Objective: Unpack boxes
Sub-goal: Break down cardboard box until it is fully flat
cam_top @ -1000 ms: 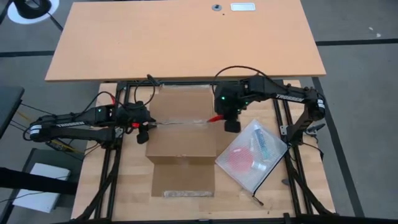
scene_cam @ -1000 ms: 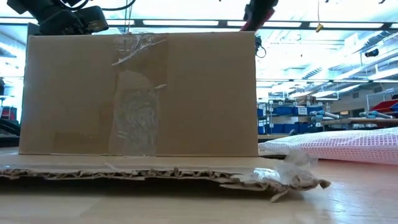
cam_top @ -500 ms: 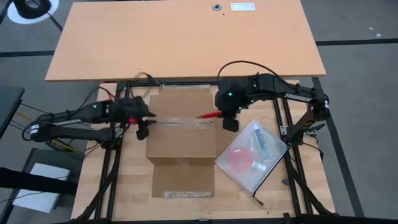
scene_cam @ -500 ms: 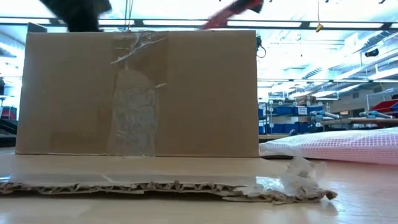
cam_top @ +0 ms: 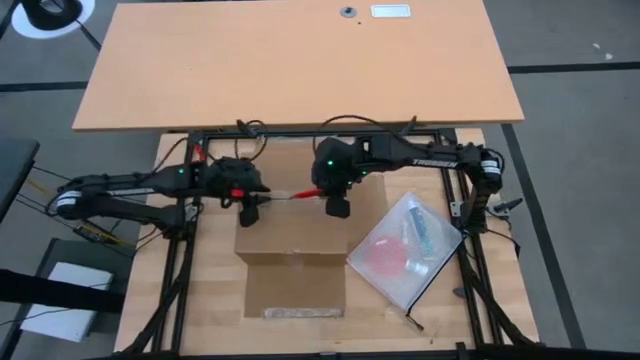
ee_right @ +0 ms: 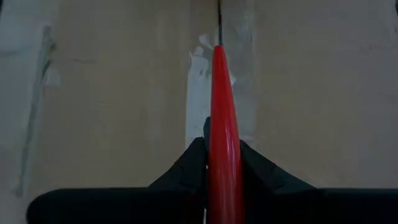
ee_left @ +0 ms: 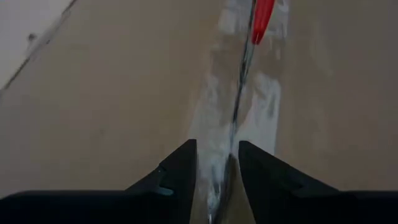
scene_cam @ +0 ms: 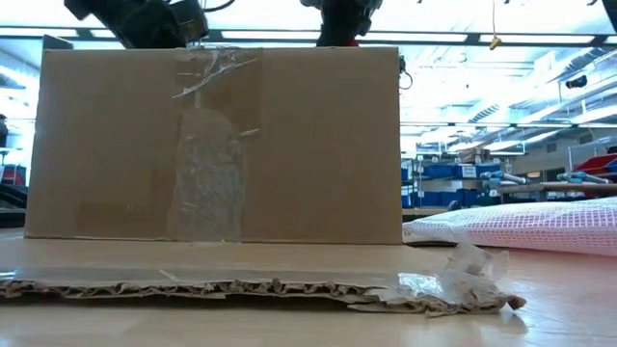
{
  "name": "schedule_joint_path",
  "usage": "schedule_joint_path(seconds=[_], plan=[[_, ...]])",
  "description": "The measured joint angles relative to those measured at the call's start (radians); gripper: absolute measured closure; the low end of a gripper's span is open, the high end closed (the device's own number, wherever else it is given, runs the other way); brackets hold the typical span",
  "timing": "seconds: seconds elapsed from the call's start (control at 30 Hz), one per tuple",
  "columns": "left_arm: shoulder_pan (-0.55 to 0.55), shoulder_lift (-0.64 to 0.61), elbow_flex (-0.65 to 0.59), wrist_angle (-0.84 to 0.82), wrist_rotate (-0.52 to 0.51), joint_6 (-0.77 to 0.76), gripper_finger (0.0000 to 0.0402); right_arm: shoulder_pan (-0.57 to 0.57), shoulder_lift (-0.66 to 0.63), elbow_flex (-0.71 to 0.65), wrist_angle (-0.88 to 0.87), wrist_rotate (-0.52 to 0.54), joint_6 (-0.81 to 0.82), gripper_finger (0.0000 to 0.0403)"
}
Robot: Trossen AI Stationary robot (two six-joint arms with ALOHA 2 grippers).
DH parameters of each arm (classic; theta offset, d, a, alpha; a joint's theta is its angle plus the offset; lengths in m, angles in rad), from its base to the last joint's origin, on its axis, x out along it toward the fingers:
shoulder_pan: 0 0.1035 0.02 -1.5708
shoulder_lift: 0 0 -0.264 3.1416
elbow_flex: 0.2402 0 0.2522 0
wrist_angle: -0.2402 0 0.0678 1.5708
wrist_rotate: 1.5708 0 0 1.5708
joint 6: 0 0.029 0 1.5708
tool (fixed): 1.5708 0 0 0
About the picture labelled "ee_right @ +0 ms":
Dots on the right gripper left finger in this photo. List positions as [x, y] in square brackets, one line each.
[189, 168]

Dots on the red box cutter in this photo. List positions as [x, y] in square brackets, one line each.
[224, 140]

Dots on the brown cardboard box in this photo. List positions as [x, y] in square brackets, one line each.
[109, 109]

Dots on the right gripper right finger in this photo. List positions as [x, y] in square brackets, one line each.
[264, 174]

